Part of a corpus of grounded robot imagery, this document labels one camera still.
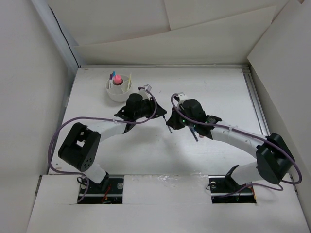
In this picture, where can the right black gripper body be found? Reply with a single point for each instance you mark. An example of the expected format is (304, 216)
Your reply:
(181, 108)

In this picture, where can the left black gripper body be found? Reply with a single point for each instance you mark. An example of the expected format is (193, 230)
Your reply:
(147, 109)

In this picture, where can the pink capped clear bottle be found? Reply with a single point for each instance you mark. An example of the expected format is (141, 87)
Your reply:
(117, 79)

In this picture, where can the yellow pen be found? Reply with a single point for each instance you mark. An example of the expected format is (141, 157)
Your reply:
(129, 83)

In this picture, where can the purple capped white marker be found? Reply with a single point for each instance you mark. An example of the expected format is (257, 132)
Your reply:
(110, 81)

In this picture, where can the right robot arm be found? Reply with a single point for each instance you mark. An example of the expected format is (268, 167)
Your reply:
(273, 158)

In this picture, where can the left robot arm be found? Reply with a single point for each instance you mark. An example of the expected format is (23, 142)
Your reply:
(80, 147)

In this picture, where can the dark purple pen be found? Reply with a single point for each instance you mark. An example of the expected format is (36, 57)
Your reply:
(194, 134)

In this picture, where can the white round divided organizer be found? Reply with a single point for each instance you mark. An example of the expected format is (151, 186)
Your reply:
(118, 93)

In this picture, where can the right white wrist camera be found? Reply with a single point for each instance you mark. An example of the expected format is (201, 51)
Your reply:
(181, 97)

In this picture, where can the right aluminium rail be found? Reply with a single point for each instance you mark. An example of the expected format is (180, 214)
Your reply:
(263, 126)

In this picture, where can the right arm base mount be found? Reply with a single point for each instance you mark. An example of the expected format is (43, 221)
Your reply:
(224, 189)

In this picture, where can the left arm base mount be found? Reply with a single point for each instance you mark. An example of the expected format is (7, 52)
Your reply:
(113, 194)

